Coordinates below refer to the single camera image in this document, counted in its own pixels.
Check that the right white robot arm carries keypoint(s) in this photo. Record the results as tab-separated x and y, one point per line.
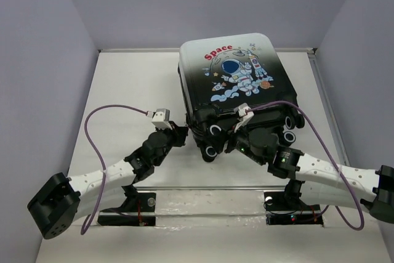
314	181

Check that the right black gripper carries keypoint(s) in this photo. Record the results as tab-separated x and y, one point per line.
230	145

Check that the wrist white camera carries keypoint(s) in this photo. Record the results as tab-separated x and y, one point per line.
161	120
244	114

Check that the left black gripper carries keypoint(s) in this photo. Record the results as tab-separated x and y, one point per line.
177	133

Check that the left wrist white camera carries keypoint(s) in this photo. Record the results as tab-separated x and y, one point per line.
161	120

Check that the black suitcase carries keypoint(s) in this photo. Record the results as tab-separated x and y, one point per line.
217	75

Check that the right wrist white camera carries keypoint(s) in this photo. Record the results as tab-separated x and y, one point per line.
244	114

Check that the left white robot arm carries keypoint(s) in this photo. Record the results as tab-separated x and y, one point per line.
64	199

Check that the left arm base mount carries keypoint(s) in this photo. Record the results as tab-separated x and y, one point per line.
137	210

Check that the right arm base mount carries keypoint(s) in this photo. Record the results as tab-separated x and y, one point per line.
286	208

